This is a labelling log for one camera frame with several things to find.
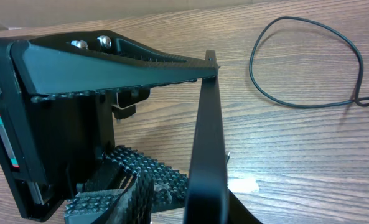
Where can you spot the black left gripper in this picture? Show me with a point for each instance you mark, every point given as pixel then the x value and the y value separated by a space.
pixel 51 150

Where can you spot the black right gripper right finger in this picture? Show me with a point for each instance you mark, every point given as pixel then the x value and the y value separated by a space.
pixel 238 213

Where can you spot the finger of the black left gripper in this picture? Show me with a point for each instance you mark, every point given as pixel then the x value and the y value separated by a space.
pixel 170 186
pixel 76 64

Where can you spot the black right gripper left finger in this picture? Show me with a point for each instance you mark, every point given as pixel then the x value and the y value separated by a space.
pixel 132 204

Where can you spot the blue Galaxy smartphone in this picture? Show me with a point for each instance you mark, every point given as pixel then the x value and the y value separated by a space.
pixel 207 194

